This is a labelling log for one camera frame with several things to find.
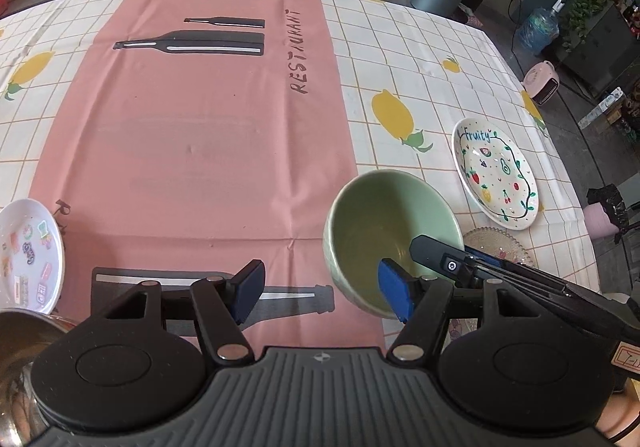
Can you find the small steel bowl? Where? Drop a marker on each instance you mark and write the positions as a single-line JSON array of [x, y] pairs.
[[24, 335]]

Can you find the pink small heater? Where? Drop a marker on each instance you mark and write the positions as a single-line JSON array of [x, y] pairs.
[[541, 82]]

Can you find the clear glass flowered plate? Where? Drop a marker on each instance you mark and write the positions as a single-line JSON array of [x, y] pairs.
[[498, 243]]

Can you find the white fruity painted plate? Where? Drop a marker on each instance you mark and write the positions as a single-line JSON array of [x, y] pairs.
[[495, 173]]

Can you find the blue water jug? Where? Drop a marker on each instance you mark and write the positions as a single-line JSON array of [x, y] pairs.
[[540, 28]]

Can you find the right hand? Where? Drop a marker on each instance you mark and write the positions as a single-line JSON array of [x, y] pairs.
[[619, 414]]

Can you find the dark cabinet with ivy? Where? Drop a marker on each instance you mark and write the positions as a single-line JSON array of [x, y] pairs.
[[600, 43]]

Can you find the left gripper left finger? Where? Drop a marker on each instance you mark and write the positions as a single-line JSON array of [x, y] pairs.
[[220, 307]]

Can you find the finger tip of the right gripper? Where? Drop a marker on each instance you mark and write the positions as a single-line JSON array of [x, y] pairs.
[[441, 258]]

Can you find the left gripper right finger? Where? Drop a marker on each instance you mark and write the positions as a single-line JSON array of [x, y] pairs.
[[421, 304]]

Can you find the pink bin with black bag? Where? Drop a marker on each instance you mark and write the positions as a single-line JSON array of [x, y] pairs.
[[606, 214]]

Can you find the small white sticker plate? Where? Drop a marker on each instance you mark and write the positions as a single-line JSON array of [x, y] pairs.
[[32, 257]]

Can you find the green ceramic bowl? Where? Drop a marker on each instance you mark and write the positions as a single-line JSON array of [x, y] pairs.
[[375, 216]]

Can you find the pink checked lemon tablecloth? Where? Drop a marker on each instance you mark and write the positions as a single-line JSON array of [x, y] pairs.
[[196, 135]]

